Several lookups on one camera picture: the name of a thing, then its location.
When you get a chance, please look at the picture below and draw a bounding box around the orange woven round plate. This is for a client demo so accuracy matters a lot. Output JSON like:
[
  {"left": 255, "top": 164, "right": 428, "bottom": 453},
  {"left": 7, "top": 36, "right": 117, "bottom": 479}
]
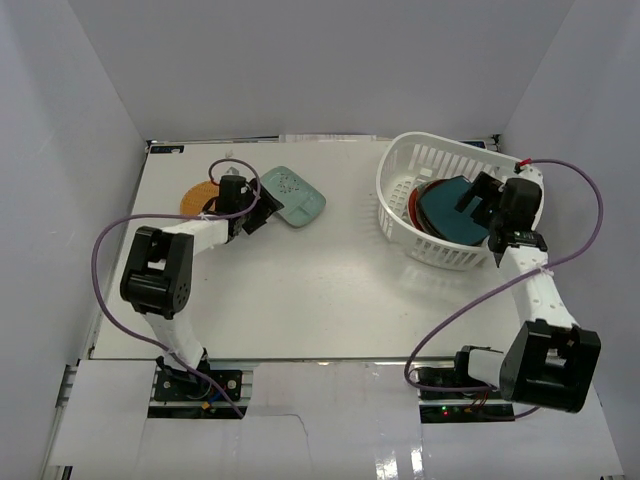
[{"left": 180, "top": 181, "right": 219, "bottom": 216}]

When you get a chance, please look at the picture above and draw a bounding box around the light teal rectangular plate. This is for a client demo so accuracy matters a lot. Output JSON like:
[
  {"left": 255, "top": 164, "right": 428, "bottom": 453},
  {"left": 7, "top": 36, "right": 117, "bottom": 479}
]
[{"left": 260, "top": 166, "right": 326, "bottom": 228}]

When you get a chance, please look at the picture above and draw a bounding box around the red and teal floral plate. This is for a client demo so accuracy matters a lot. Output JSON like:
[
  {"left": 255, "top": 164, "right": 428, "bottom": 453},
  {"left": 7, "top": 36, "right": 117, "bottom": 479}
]
[{"left": 407, "top": 189, "right": 420, "bottom": 229}]

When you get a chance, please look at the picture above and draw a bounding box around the dark teal square plate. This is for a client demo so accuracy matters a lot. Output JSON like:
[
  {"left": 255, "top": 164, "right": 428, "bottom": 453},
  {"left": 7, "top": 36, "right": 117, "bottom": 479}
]
[{"left": 430, "top": 176, "right": 488, "bottom": 246}]

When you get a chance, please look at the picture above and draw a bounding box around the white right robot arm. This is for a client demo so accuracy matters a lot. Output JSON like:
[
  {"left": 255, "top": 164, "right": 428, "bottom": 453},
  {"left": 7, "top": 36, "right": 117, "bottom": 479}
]
[{"left": 451, "top": 173, "right": 601, "bottom": 413}]

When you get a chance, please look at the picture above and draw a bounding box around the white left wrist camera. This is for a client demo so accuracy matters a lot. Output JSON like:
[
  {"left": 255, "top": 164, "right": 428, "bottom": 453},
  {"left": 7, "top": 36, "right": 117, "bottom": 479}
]
[{"left": 224, "top": 166, "right": 240, "bottom": 176}]

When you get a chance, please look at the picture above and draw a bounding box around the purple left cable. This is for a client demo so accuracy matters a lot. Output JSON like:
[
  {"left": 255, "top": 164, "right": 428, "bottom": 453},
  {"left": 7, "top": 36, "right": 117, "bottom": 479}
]
[{"left": 89, "top": 158, "right": 262, "bottom": 419}]

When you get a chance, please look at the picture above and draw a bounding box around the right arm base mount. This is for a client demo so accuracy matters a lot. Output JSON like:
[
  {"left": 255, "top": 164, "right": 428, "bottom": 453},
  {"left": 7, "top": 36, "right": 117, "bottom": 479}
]
[{"left": 410, "top": 366, "right": 515, "bottom": 425}]

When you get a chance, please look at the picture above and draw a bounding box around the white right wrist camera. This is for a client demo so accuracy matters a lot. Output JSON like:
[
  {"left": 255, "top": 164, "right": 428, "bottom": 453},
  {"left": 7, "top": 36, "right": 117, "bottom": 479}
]
[{"left": 514, "top": 158, "right": 543, "bottom": 184}]

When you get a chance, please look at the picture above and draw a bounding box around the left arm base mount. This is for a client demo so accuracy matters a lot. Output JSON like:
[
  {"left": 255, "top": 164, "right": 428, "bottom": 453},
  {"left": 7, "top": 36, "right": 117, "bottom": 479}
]
[{"left": 147, "top": 369, "right": 251, "bottom": 420}]

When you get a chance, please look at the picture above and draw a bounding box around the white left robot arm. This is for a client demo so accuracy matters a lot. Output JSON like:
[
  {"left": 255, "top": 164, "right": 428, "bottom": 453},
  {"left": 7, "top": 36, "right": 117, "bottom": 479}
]
[{"left": 120, "top": 175, "right": 284, "bottom": 399}]

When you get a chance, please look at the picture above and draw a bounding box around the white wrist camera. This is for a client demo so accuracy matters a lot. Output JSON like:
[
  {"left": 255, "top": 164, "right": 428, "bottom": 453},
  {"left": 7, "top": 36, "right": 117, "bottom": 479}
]
[
  {"left": 224, "top": 166, "right": 240, "bottom": 176},
  {"left": 514, "top": 158, "right": 543, "bottom": 184}
]

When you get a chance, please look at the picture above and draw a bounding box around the red rimmed beige bowl plate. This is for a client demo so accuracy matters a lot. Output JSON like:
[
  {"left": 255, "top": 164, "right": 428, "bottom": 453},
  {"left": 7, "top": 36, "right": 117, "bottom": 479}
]
[{"left": 414, "top": 180, "right": 441, "bottom": 236}]

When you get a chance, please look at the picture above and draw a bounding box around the white plastic basket bin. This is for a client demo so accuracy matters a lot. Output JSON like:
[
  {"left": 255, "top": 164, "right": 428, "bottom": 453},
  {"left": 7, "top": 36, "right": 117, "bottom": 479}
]
[{"left": 376, "top": 132, "right": 517, "bottom": 271}]

